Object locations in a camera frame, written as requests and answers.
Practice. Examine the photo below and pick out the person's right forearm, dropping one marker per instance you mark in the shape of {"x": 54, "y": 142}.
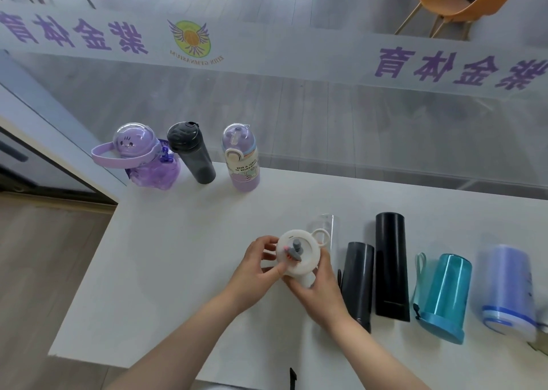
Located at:
{"x": 376, "y": 359}

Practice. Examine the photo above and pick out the lavender bottle with white lid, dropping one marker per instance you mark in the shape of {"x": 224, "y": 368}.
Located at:
{"x": 509, "y": 287}

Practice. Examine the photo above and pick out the frosted band with purple print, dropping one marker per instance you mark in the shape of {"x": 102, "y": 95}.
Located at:
{"x": 299, "y": 51}

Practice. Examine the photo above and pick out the teal plastic bottle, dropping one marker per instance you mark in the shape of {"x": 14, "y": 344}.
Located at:
{"x": 447, "y": 291}

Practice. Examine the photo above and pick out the person's left hand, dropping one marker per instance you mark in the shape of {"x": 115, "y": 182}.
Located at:
{"x": 250, "y": 278}

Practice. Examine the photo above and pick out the person's right hand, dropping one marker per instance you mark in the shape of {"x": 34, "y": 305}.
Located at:
{"x": 323, "y": 300}

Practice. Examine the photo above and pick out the dark grey flip-top bottle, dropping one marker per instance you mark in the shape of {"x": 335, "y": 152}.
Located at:
{"x": 192, "y": 154}

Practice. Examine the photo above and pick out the white table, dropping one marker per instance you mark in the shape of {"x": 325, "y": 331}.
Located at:
{"x": 171, "y": 252}

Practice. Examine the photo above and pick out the clear cup with cream lid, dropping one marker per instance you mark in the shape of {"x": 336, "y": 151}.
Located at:
{"x": 306, "y": 257}

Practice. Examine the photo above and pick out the tall black thermos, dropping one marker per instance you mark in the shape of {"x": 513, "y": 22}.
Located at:
{"x": 391, "y": 265}

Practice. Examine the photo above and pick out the person's left forearm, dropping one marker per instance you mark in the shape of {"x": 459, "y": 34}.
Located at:
{"x": 180, "y": 351}

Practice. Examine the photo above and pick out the purple-lid printed white bottle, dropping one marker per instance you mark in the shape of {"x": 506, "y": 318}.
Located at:
{"x": 242, "y": 162}

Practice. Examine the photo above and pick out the clear bottle with grey cap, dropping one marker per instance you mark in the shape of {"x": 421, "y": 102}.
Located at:
{"x": 327, "y": 222}

